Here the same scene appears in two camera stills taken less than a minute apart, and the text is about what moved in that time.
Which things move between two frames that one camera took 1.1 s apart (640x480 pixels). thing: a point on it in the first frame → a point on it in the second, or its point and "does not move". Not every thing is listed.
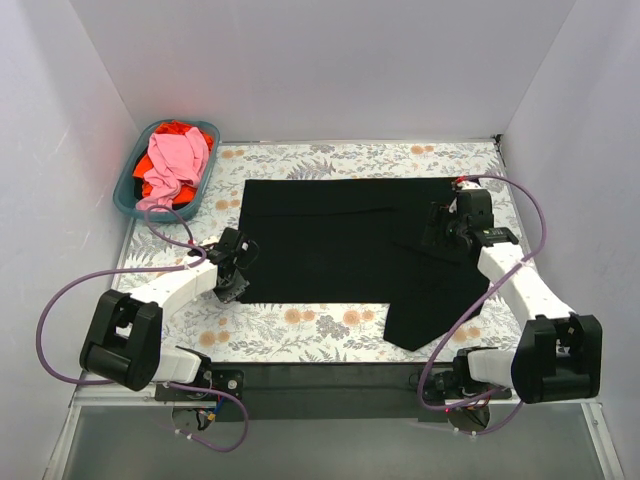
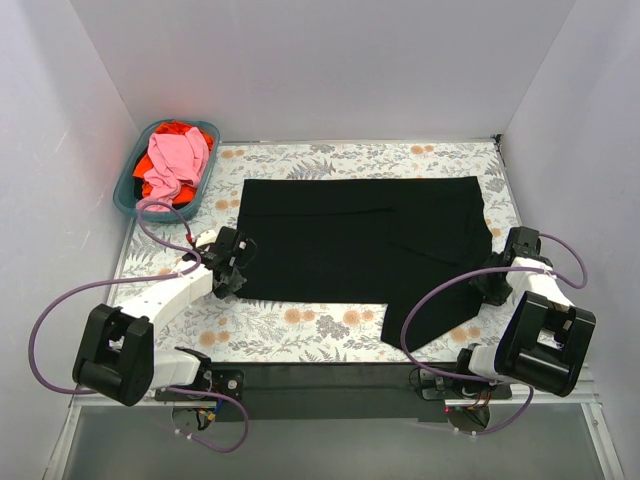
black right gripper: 435,230 → 491,285
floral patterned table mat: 209,329 does not move
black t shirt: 360,241 does not move
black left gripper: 232,288 does not move
